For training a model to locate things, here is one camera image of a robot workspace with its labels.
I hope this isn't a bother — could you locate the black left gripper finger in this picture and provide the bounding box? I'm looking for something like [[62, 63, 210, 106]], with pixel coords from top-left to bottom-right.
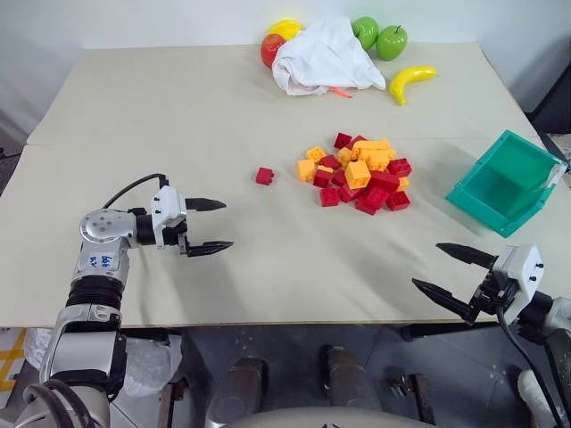
[[186, 197, 228, 213], [186, 240, 236, 259]]

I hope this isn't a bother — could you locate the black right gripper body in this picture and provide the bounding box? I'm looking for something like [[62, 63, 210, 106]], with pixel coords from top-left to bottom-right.
[[468, 267, 519, 314]]

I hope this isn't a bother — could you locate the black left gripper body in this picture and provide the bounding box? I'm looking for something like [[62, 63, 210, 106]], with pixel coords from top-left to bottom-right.
[[155, 217, 192, 259]]

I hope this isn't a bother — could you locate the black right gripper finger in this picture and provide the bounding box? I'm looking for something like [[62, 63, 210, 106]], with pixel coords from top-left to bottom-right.
[[434, 242, 499, 270], [410, 277, 481, 327]]

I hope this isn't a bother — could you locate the teal plastic bin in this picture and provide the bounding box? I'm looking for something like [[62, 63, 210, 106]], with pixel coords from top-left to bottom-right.
[[444, 128, 570, 238]]

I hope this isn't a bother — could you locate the long red building block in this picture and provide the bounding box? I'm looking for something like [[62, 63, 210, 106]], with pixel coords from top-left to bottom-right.
[[354, 185, 391, 217], [367, 169, 401, 194]]

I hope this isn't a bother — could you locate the yellow plastic building brick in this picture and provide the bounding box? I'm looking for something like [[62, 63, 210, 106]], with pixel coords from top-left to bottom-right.
[[352, 138, 393, 158], [360, 148, 398, 172]]

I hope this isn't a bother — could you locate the yellow plastic toy brick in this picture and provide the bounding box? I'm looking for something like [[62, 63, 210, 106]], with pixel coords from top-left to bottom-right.
[[343, 160, 373, 191]]

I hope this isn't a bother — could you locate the rusty metal bar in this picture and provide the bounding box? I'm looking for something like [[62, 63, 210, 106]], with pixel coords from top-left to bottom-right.
[[157, 377, 189, 428]]

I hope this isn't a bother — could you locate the red toy apple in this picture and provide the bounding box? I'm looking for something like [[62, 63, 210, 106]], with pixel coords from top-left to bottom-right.
[[260, 33, 287, 70]]

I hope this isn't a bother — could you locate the black object beside table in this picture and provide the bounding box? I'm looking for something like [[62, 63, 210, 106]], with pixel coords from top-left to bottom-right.
[[529, 34, 571, 136]]

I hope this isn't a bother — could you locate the yellow toy banana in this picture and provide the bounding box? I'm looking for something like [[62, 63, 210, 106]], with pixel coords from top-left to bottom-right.
[[388, 65, 439, 107]]

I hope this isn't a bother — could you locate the white crumpled cloth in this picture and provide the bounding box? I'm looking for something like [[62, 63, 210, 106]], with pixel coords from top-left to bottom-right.
[[271, 16, 387, 97]]

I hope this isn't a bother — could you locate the yellow toy fruit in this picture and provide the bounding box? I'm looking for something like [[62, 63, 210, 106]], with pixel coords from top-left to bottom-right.
[[266, 19, 305, 42]]

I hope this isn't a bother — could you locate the green toy apple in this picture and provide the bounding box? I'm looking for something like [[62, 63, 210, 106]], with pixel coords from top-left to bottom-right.
[[350, 16, 380, 52], [375, 24, 409, 62]]

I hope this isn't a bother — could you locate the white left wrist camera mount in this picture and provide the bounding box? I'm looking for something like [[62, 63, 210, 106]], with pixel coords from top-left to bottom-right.
[[150, 185, 189, 249]]

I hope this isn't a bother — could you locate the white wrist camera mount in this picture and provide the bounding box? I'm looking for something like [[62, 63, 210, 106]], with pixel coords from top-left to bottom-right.
[[492, 243, 544, 323], [150, 185, 189, 249]]

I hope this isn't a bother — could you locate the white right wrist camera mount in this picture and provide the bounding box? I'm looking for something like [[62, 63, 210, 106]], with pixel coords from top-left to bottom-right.
[[492, 243, 544, 323]]

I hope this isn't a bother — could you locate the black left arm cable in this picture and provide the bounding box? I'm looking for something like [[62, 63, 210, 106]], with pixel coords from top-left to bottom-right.
[[102, 173, 171, 210]]

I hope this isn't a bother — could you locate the metal floor bracket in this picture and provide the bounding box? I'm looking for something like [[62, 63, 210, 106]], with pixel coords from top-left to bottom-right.
[[385, 371, 437, 425]]

